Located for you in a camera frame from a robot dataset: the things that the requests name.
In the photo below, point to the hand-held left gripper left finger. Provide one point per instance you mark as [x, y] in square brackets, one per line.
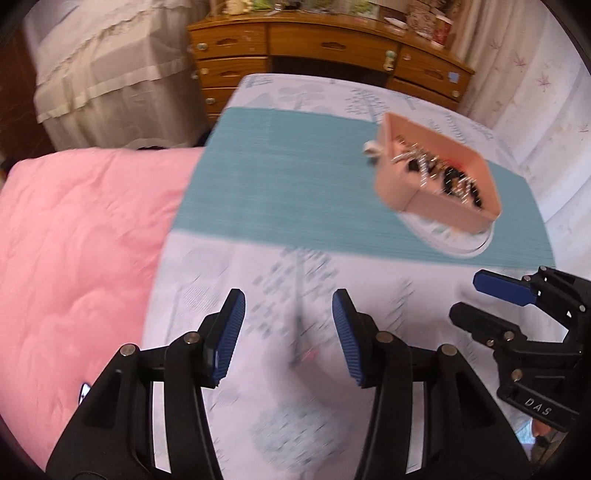
[229, 332]

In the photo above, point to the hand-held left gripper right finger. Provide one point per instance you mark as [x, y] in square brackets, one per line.
[346, 337]

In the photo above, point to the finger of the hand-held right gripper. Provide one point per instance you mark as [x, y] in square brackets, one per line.
[485, 328]
[503, 288]

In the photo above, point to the pink jewelry box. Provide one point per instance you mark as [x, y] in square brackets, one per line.
[438, 207]

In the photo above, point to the person's right hand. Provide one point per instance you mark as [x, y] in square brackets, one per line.
[540, 428]

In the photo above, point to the white round plate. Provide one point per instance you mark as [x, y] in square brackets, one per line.
[443, 240]

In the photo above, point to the teal table mat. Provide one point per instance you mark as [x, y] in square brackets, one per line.
[277, 184]

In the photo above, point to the pink blanket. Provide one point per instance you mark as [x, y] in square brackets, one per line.
[83, 277]

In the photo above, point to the white floral curtain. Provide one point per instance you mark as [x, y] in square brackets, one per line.
[531, 115]

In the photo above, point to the small white object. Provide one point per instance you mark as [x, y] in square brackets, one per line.
[371, 148]

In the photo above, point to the blue sticker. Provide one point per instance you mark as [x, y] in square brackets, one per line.
[454, 76]

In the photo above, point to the white printed tablecloth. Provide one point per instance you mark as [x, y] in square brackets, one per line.
[323, 92]

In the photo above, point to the small hanging figurine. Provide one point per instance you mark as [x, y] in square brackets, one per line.
[390, 60]

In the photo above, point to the red white paper cup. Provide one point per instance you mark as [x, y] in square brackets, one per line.
[442, 30]

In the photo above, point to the floral patterned box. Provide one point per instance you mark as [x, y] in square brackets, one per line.
[421, 16]

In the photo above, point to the white lace furniture cover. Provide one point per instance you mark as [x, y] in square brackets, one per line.
[106, 69]

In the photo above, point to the wooden desk with drawers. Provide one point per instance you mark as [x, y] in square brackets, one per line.
[323, 41]

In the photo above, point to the brown wooden door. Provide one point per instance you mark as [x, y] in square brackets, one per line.
[18, 115]

